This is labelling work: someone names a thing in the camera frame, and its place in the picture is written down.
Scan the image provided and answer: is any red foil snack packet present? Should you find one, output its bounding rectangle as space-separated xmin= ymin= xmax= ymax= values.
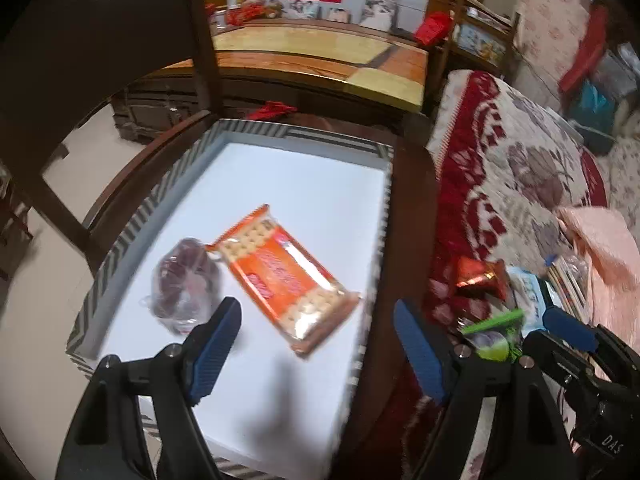
xmin=452 ymin=257 xmax=509 ymax=301

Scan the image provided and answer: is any green wrapped snack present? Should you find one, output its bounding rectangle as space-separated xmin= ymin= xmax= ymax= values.
xmin=459 ymin=309 xmax=524 ymax=362

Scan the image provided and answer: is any red cloth on chair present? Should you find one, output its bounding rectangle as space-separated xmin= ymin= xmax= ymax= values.
xmin=246 ymin=101 xmax=297 ymax=122

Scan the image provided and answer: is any couple photo frame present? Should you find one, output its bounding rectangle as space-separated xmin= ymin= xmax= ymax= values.
xmin=283 ymin=0 xmax=321 ymax=20

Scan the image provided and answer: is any orange cracker packet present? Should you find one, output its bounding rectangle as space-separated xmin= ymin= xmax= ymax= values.
xmin=205 ymin=204 xmax=360 ymax=356

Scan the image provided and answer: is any wooden side shelf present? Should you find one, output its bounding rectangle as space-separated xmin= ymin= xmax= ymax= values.
xmin=445 ymin=0 xmax=521 ymax=80

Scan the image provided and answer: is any red gift bag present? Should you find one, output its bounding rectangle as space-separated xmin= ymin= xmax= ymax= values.
xmin=414 ymin=11 xmax=452 ymax=48

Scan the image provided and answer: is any wooden coffee table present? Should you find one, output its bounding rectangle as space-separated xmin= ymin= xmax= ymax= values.
xmin=111 ymin=18 xmax=427 ymax=142

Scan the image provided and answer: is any white tray with striped rim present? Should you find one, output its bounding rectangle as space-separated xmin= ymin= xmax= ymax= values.
xmin=66 ymin=119 xmax=395 ymax=479

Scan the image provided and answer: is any clear bag of red dates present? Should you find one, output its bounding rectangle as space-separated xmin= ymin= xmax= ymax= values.
xmin=142 ymin=237 xmax=220 ymax=336

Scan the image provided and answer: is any floral red sofa blanket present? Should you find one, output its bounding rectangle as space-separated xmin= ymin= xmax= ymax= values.
xmin=369 ymin=69 xmax=640 ymax=480

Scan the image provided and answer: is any dark wooden chair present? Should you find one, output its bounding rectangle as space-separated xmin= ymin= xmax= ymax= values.
xmin=1 ymin=0 xmax=436 ymax=464

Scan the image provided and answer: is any white cat picture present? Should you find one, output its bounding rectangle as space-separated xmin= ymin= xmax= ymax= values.
xmin=359 ymin=0 xmax=398 ymax=32

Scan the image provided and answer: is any pink quilted blanket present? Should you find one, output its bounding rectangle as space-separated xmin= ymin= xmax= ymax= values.
xmin=555 ymin=207 xmax=639 ymax=351

